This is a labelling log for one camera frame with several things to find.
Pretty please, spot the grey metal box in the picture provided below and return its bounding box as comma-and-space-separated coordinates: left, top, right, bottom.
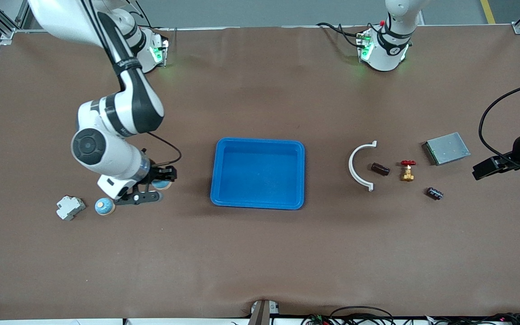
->
422, 132, 471, 166

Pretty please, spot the white circuit breaker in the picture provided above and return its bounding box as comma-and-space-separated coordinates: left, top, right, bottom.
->
56, 195, 86, 221

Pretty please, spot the blue plastic tray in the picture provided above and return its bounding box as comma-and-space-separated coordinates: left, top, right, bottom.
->
210, 137, 306, 210

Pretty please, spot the brown table cover sheet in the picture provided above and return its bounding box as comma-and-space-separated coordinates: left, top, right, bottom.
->
0, 25, 520, 321

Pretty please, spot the white curved pipe clamp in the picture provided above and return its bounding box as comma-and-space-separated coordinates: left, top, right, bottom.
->
348, 141, 377, 192

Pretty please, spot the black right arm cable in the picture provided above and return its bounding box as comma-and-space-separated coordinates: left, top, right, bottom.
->
79, 0, 182, 165

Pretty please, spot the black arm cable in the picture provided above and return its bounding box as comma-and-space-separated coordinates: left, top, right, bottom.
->
79, 0, 182, 165
479, 78, 520, 165

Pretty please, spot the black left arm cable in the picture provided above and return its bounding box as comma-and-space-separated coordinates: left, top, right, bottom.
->
479, 78, 520, 165

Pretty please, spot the brass valve with red handle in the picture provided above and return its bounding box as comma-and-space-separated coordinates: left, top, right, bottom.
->
400, 160, 417, 182

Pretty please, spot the black cable bundle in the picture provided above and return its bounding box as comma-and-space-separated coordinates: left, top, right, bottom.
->
422, 311, 520, 325

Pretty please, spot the grey metal bracket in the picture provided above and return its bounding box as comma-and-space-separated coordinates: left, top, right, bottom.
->
247, 299, 280, 325

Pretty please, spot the black looped cable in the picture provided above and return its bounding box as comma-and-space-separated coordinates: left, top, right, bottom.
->
330, 306, 395, 325

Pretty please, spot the coloured wire bundle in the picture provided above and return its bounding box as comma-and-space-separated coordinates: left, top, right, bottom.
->
301, 313, 333, 325

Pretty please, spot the black base cable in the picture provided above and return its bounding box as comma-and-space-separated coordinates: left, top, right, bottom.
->
316, 22, 369, 48

